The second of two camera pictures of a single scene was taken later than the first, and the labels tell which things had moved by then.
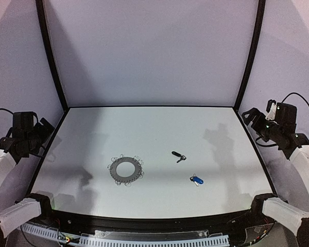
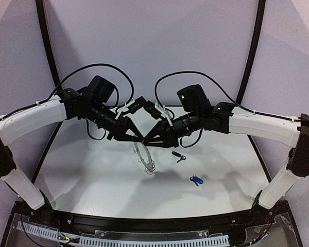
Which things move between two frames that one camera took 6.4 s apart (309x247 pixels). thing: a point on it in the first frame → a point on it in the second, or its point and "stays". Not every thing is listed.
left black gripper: (44, 127) → (117, 126)
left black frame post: (46, 35) stays
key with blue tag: (196, 180) stays
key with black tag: (182, 157) stays
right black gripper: (257, 121) → (167, 132)
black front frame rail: (106, 223) stays
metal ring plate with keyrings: (138, 173) → (150, 166)
